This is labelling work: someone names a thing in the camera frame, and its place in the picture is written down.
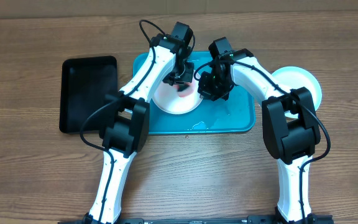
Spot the green and pink sponge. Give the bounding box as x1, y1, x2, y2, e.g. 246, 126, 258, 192
175, 82, 194, 98

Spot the white plate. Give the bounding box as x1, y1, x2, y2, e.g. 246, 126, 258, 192
152, 78, 202, 114

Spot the light blue plate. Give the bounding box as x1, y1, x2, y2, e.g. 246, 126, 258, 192
272, 66, 323, 111

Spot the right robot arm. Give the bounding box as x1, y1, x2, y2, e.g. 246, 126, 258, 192
196, 54, 324, 223

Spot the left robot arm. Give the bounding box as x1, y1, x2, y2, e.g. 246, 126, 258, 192
82, 34, 195, 223

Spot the teal plastic tray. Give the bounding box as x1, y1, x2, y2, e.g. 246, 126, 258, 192
132, 51, 256, 136

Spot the black plastic tray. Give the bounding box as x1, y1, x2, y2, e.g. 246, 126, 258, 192
59, 55, 117, 134

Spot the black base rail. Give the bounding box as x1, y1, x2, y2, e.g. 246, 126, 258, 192
58, 214, 334, 224

